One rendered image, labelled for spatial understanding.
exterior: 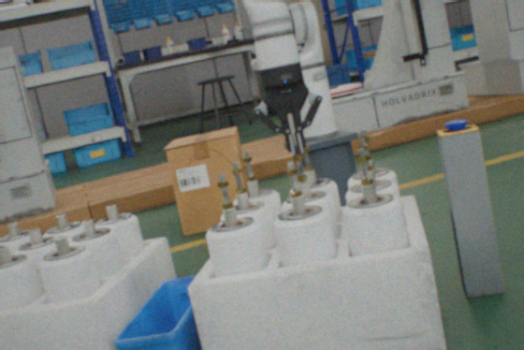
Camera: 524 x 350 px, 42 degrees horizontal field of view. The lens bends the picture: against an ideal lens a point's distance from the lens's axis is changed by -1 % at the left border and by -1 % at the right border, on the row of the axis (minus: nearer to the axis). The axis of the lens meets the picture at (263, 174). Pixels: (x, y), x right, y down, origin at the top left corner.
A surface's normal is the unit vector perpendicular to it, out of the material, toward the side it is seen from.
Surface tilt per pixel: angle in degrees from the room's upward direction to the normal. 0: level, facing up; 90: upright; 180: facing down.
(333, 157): 90
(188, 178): 90
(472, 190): 90
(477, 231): 90
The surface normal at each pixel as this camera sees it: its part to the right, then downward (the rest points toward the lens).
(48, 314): -0.17, 0.19
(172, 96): 0.28, 0.10
